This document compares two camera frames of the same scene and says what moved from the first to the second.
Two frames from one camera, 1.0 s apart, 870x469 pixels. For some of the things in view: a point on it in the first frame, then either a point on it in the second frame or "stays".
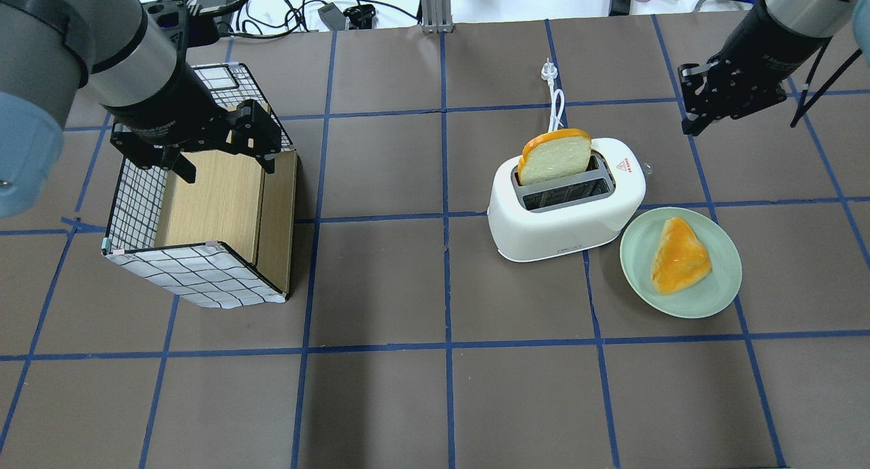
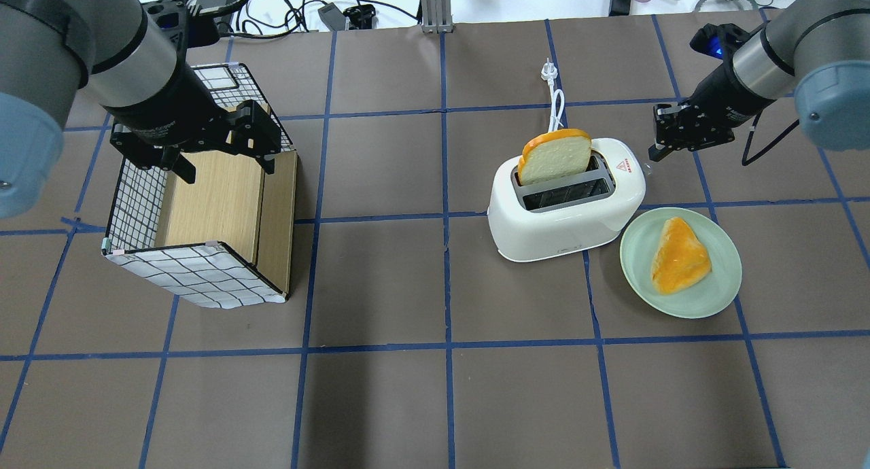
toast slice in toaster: x=554 y=154 stays
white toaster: x=572 y=212 stays
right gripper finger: x=690 y=73 to x=667 y=113
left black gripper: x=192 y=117 stays
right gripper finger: x=694 y=122 to x=656 y=151
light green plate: x=680 y=262 stays
